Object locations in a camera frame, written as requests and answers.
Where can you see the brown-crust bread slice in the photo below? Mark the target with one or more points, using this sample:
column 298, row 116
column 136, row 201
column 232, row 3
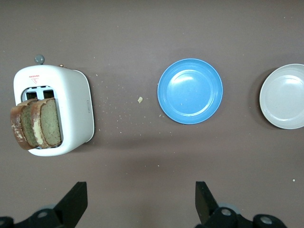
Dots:
column 15, row 123
column 50, row 121

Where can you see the white two-slot toaster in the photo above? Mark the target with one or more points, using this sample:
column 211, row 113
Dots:
column 73, row 107

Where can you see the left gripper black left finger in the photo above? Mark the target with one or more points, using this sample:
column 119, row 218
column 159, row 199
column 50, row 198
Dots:
column 66, row 209

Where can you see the blue round plate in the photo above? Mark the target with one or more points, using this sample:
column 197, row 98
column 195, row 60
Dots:
column 190, row 95

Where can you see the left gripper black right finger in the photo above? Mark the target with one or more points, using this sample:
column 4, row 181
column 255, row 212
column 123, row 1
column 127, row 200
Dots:
column 209, row 211

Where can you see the beige round plate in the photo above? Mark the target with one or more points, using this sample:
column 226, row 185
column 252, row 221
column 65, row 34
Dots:
column 285, row 99

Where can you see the bread crumb chunk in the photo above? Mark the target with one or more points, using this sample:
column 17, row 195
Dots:
column 140, row 100

